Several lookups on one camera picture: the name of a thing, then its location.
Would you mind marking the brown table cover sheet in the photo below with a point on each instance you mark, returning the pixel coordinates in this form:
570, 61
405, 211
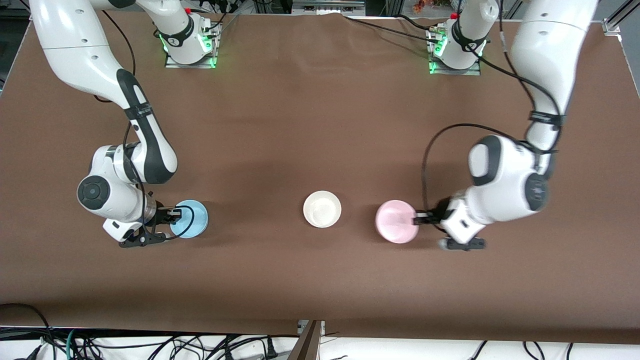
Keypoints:
320, 125

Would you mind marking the grey metal device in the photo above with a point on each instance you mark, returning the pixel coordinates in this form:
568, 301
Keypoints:
327, 6

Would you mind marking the blue plastic bowl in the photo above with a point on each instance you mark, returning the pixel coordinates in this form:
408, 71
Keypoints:
192, 219

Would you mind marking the pink plastic bowl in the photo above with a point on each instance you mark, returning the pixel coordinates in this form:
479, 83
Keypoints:
396, 221

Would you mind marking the aluminium corner bracket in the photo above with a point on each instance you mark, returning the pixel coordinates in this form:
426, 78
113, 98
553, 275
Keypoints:
611, 27

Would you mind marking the white plastic bowl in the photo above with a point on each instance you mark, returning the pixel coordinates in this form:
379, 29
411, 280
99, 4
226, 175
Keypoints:
322, 209

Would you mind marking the orange floral item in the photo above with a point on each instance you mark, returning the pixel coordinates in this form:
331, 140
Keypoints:
425, 5

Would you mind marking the aluminium frame profile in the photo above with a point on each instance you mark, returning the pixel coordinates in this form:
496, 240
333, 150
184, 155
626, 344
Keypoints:
307, 342

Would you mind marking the black power plug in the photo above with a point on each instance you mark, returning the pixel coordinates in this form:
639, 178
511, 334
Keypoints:
271, 347

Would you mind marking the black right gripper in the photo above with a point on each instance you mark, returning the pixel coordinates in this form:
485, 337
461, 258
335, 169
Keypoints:
160, 214

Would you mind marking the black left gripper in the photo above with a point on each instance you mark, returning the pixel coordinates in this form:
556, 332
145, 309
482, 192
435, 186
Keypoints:
440, 208

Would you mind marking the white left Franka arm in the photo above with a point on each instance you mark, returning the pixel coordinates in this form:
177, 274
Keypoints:
540, 50

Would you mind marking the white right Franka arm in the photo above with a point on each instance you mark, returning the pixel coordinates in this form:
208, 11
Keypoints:
75, 50

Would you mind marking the diagonal aluminium frame bar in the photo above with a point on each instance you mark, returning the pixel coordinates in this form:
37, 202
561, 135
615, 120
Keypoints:
625, 10

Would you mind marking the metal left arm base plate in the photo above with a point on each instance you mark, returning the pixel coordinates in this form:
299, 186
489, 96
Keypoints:
477, 70

